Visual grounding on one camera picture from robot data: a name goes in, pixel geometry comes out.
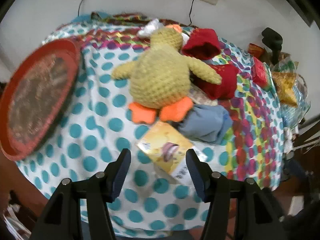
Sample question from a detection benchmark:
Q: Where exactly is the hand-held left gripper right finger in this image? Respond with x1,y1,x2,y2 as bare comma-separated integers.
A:
185,149,288,240

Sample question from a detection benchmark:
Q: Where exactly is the round red tray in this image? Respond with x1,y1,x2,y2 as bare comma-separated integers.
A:
0,39,82,161

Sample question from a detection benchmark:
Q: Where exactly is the white plastic wrapper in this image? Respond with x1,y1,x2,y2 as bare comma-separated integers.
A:
137,19,165,39

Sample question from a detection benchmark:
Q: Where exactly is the red sock with gold print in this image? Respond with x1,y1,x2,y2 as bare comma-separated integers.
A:
196,64,238,100

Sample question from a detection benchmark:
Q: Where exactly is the blue cloth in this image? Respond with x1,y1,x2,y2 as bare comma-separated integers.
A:
178,104,233,145

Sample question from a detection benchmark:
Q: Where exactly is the yellow snack bag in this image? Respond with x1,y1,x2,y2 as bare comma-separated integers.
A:
271,71,299,108

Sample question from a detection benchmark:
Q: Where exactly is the red box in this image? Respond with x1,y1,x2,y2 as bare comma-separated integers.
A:
252,57,269,88

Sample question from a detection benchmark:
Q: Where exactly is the thin black charger cable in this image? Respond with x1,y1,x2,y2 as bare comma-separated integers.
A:
188,0,197,25

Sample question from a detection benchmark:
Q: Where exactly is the orange snack packet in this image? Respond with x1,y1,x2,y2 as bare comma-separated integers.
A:
247,44,265,58

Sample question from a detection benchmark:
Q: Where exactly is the plain red sock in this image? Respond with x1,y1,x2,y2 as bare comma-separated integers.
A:
182,28,222,60

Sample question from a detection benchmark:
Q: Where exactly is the yellow printed packet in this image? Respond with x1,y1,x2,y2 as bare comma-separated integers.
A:
136,121,207,185

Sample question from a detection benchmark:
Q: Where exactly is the yellow crocheted duck toy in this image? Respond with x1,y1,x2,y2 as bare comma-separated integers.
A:
111,25,222,124

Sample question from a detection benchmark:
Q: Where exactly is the polka dot tablecloth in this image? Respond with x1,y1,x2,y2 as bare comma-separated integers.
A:
15,12,288,238

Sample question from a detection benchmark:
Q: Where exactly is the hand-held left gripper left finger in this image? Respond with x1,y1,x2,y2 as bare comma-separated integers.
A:
30,148,132,240

